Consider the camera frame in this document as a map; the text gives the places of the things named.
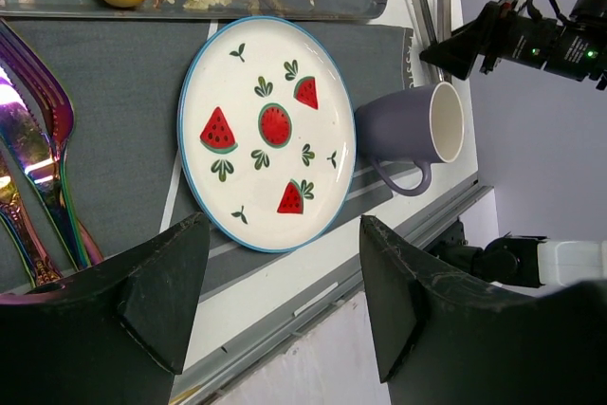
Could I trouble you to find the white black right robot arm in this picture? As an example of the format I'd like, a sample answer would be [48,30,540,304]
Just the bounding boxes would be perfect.
[420,0,606,288]

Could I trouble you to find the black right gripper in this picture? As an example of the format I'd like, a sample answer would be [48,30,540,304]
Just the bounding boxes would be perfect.
[419,0,606,91]

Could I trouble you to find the iridescent rainbow knife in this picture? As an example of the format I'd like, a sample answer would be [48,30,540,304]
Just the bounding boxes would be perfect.
[0,65,65,288]

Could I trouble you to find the purple ceramic mug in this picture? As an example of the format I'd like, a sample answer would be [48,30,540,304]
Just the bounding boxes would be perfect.
[355,82,466,197]

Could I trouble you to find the grey cloth placemat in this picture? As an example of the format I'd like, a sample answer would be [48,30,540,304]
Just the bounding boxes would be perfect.
[10,19,413,296]

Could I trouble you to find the white watermelon pattern plate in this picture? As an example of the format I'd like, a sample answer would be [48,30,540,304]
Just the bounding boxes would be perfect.
[177,16,356,253]

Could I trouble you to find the aluminium table edge rail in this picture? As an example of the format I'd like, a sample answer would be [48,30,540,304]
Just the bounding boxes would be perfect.
[170,175,491,404]

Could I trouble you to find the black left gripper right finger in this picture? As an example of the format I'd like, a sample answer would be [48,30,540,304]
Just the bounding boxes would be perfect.
[359,215,606,404]

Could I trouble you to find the iridescent rainbow fork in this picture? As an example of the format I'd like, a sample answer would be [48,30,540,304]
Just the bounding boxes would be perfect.
[1,20,102,271]

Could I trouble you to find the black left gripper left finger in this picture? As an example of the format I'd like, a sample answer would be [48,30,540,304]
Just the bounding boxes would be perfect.
[1,212,210,404]

